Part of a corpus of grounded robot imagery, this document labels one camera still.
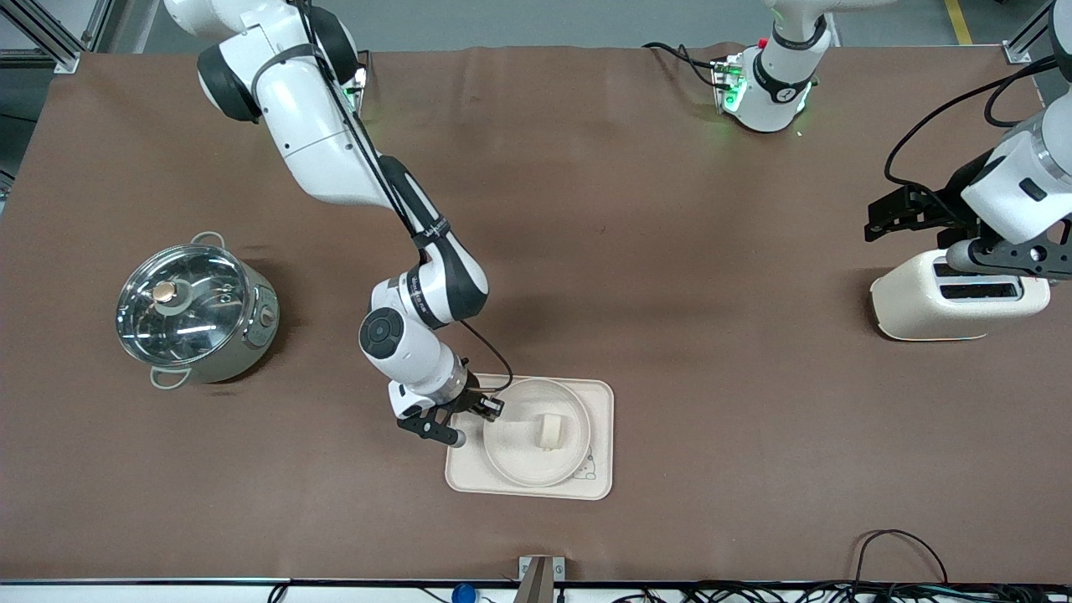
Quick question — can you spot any cream round plate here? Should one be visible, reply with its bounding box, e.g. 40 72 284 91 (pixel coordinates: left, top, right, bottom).
483 379 592 488

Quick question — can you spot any white two-slot toaster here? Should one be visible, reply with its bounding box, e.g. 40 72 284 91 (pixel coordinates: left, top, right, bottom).
869 250 1052 343

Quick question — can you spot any cream rectangular tray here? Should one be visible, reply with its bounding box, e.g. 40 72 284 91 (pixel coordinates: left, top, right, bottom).
444 375 615 502

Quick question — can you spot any stainless steel electric pot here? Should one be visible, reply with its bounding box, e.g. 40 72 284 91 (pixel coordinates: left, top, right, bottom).
116 232 280 390

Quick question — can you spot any glass pot lid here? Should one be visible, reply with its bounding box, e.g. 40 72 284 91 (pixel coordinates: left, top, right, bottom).
117 245 252 367

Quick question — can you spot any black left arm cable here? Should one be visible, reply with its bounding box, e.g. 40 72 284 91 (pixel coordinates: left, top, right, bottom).
884 50 1072 189

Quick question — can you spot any grey metal table bracket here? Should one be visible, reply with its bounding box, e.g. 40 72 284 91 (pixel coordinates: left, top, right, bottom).
518 555 566 603

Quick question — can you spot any aluminium frame profile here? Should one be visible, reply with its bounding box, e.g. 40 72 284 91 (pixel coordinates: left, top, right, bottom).
0 0 114 72
1003 0 1058 64

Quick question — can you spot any black arm base cable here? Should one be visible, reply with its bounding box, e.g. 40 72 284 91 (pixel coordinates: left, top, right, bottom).
643 40 725 89

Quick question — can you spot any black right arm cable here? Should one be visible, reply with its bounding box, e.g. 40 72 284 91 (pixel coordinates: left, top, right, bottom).
285 0 514 396

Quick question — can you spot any black looped floor cable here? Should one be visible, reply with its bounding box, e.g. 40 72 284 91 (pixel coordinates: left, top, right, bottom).
853 528 951 587

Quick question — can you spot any black floor cable bundle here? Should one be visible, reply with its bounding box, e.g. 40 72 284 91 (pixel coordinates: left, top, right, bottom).
611 580 1072 603

